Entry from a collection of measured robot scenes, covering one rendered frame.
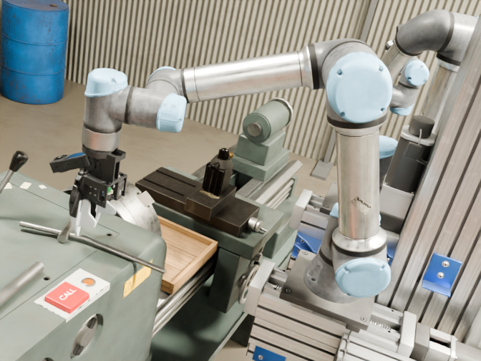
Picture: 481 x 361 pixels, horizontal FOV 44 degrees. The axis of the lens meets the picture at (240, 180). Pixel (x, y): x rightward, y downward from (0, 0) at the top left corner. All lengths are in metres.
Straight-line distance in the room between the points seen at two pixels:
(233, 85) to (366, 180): 0.33
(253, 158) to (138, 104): 1.52
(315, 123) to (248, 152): 2.45
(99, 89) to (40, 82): 4.03
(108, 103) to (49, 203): 0.41
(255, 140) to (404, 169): 1.10
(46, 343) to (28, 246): 0.27
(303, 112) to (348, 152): 3.87
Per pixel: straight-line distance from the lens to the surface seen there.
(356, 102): 1.11
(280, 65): 1.25
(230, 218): 2.08
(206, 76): 1.26
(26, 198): 1.50
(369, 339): 1.55
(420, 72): 2.09
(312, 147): 5.12
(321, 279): 1.49
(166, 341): 2.19
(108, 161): 1.22
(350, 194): 1.22
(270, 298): 1.55
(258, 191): 2.55
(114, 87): 1.16
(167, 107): 1.15
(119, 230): 1.41
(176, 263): 1.96
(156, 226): 1.63
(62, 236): 1.34
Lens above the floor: 2.03
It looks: 27 degrees down
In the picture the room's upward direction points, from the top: 13 degrees clockwise
